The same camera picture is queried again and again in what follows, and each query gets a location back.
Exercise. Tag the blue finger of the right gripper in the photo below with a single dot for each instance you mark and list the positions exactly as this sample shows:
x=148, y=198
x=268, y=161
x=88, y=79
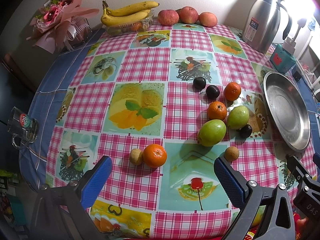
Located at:
x=299, y=172

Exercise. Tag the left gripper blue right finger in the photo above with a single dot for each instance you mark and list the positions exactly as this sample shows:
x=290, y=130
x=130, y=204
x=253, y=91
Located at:
x=232, y=181

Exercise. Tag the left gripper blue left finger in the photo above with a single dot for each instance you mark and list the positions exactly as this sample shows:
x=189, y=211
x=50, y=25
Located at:
x=94, y=180

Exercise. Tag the dark plum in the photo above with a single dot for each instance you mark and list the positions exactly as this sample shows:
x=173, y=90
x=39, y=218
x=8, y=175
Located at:
x=199, y=83
x=246, y=131
x=212, y=92

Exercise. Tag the green guava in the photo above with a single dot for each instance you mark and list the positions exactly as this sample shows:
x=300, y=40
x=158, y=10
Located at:
x=238, y=117
x=211, y=133

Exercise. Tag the orange tangerine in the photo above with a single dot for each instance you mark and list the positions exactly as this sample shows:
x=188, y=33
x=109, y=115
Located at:
x=154, y=155
x=216, y=110
x=232, y=91

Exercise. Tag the person's hand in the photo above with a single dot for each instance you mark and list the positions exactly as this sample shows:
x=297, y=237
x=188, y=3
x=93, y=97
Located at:
x=304, y=228

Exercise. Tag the large steel basin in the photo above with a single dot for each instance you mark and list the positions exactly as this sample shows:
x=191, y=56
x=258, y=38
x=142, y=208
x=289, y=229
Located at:
x=288, y=110

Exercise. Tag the glass mug with logo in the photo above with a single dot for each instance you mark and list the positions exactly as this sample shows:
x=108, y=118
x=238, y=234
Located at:
x=24, y=129

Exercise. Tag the black power adapter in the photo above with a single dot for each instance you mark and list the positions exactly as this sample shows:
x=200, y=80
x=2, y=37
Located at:
x=296, y=73

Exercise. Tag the blue quilted table cover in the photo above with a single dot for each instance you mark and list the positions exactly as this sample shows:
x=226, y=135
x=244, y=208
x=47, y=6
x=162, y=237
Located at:
x=44, y=107

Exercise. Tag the checkered fruit-print tablecloth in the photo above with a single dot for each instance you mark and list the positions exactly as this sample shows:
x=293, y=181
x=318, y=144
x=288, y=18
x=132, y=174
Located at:
x=137, y=89

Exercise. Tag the teal plastic box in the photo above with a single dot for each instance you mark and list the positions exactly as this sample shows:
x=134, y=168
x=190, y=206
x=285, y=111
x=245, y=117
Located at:
x=282, y=60

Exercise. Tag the stainless steel thermos jug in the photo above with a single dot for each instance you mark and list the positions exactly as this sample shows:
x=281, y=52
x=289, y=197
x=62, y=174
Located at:
x=262, y=24

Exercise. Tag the right red apple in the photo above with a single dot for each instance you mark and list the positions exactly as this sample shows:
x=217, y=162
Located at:
x=208, y=19

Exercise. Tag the red apple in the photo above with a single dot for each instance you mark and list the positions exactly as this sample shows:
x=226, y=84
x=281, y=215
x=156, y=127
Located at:
x=168, y=17
x=208, y=19
x=188, y=15

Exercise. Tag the pink paper flower bouquet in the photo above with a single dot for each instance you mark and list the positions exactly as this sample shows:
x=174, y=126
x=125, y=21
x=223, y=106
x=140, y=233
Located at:
x=51, y=26

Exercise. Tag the lower yellow banana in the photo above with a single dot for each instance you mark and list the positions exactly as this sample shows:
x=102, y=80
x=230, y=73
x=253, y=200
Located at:
x=109, y=20

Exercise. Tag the yellow banana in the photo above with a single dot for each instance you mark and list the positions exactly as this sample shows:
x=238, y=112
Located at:
x=109, y=20
x=130, y=9

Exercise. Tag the clear plastic fruit tray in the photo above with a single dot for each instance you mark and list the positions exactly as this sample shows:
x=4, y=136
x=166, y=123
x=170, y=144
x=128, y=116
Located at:
x=134, y=27

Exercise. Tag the middle red apple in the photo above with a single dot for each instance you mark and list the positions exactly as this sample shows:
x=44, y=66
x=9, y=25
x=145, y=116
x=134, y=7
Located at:
x=188, y=15

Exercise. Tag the left red apple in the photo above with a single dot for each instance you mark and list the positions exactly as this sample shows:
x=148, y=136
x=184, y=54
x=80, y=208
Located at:
x=168, y=17

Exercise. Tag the upper yellow banana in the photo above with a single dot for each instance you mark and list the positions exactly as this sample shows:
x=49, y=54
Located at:
x=130, y=9

